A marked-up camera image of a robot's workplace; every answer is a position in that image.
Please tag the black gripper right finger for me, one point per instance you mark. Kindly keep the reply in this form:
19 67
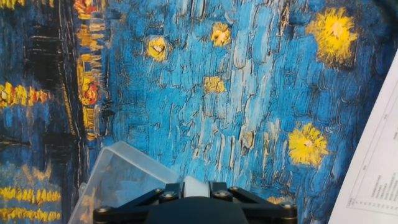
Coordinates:
267 211

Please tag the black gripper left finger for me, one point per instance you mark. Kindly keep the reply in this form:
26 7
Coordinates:
130 211

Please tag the white pipette tip box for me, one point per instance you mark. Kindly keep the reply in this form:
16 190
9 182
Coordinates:
124 174

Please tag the starry night print tablecloth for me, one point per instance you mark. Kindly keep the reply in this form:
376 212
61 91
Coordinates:
217 109

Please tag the white printed paper sheet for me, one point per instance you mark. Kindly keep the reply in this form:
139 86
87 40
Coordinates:
379 171

